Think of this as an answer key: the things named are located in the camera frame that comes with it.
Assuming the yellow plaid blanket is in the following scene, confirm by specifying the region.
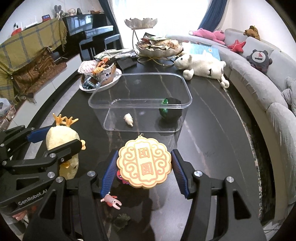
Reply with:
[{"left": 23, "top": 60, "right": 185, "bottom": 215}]
[{"left": 1, "top": 19, "right": 67, "bottom": 100}]

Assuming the grey curved sofa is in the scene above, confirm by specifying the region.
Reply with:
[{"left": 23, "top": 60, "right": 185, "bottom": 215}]
[{"left": 166, "top": 29, "right": 295, "bottom": 220}]

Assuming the blue curtain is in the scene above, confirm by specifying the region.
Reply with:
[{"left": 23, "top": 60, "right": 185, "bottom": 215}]
[{"left": 199, "top": 0, "right": 228, "bottom": 32}]

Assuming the clear plastic bin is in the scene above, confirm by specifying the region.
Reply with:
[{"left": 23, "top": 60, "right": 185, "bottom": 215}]
[{"left": 88, "top": 73, "right": 193, "bottom": 133}]

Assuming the red star pillow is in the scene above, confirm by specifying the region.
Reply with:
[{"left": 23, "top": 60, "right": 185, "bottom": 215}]
[{"left": 227, "top": 40, "right": 246, "bottom": 53}]

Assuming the purple spiderman toy camera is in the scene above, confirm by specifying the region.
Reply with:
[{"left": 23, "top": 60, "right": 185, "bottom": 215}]
[{"left": 116, "top": 170, "right": 129, "bottom": 185}]

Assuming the grey star cushion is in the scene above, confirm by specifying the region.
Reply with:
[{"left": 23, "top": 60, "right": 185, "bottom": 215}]
[{"left": 281, "top": 76, "right": 296, "bottom": 115}]

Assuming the white plush sheep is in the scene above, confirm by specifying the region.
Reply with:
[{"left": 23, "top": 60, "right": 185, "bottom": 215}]
[{"left": 175, "top": 50, "right": 230, "bottom": 89}]

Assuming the pink plush toy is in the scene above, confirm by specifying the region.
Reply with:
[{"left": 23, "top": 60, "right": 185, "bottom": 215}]
[{"left": 189, "top": 28, "right": 225, "bottom": 45}]

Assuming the small dark green toy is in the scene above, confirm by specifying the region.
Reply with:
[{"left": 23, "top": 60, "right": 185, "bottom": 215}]
[{"left": 113, "top": 213, "right": 131, "bottom": 232}]

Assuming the black piano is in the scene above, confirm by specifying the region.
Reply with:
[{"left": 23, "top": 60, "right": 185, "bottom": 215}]
[{"left": 63, "top": 14, "right": 113, "bottom": 60}]

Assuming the black piano bench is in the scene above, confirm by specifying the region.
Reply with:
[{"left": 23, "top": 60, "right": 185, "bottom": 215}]
[{"left": 79, "top": 34, "right": 122, "bottom": 61}]

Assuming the brown patterned throw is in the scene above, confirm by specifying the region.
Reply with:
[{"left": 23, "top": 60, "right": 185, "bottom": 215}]
[{"left": 11, "top": 48, "right": 67, "bottom": 100}]

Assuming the mooncake cookie keychain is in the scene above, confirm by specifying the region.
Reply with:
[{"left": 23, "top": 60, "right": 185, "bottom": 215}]
[{"left": 116, "top": 135, "right": 172, "bottom": 189}]

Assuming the dark gear shaped cushion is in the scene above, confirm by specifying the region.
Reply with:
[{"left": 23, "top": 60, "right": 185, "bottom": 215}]
[{"left": 246, "top": 49, "right": 273, "bottom": 74}]

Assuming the small pink crab toy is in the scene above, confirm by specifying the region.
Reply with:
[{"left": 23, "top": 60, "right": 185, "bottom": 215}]
[{"left": 100, "top": 193, "right": 122, "bottom": 210}]

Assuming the white tray with clutter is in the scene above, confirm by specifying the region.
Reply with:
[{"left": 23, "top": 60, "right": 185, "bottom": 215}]
[{"left": 78, "top": 57, "right": 122, "bottom": 93}]

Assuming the brown teddy bear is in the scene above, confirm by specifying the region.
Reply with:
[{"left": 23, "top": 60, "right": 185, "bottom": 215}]
[{"left": 243, "top": 26, "right": 260, "bottom": 41}]

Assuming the yellow plush chick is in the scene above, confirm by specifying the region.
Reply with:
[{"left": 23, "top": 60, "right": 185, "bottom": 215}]
[{"left": 46, "top": 114, "right": 86, "bottom": 180}]

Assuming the two-tier silver snack stand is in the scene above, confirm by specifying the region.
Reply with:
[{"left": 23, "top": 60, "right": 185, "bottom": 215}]
[{"left": 125, "top": 18, "right": 183, "bottom": 67}]

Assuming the blue book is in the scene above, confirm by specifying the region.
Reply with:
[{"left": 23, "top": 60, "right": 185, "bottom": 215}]
[{"left": 182, "top": 42, "right": 221, "bottom": 61}]

